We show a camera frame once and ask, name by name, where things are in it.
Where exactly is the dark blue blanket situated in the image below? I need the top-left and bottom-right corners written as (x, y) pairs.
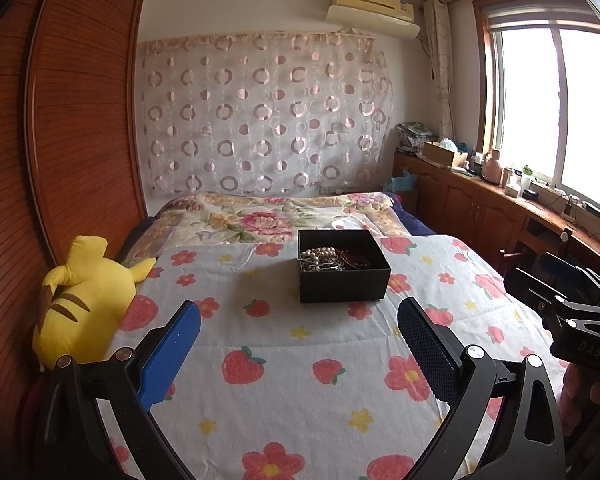
top-left (382, 191), bottom-right (437, 237)

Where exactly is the window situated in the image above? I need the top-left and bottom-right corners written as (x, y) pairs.
top-left (472, 0), bottom-right (600, 221)

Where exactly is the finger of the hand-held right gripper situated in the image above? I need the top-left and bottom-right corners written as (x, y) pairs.
top-left (536, 252), bottom-right (600, 312)
top-left (504, 266), bottom-right (600, 320)

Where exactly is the strawberry print bed sheet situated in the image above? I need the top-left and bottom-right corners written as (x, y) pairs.
top-left (95, 234), bottom-right (571, 480)

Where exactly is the long pearl necklace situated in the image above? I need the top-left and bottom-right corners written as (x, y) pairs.
top-left (300, 246), bottom-right (349, 274)

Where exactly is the open cardboard box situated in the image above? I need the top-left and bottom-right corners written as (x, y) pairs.
top-left (422, 141), bottom-right (469, 169)

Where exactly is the stack of magazines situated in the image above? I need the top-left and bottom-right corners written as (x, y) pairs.
top-left (396, 121), bottom-right (437, 156)

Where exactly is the person's right hand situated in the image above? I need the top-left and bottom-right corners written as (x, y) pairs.
top-left (559, 362), bottom-right (600, 443)

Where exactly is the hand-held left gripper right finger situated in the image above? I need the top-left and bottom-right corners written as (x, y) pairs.
top-left (396, 296), bottom-right (568, 480)

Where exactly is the wooden window cabinet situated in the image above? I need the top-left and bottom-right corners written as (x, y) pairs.
top-left (392, 152), bottom-right (600, 286)

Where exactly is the black cardboard box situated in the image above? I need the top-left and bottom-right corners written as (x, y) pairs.
top-left (297, 229), bottom-right (392, 304)

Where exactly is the yellow plush toy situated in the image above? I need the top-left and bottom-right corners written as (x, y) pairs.
top-left (32, 234), bottom-right (158, 373)

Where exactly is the circle pattern sheer curtain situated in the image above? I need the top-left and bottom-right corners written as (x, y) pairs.
top-left (137, 30), bottom-right (396, 197)

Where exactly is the blue plastic bag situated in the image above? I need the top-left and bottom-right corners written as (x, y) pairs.
top-left (384, 169), bottom-right (419, 206)

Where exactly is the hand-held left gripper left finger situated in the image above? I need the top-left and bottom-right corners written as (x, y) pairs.
top-left (32, 300), bottom-right (202, 480)

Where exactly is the floral quilt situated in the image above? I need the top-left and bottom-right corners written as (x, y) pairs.
top-left (122, 191), bottom-right (416, 268)

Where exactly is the wooden wardrobe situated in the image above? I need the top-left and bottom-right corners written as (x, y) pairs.
top-left (0, 0), bottom-right (149, 366)

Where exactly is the pink container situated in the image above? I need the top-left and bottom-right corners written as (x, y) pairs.
top-left (481, 149), bottom-right (504, 184)

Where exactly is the wall air conditioner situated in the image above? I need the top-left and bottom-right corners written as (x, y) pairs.
top-left (326, 0), bottom-right (421, 40)

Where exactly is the patterned window curtain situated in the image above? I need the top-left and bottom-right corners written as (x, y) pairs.
top-left (422, 0), bottom-right (457, 139)

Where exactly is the bronze bangle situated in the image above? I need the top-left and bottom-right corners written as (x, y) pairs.
top-left (337, 247), bottom-right (372, 269)

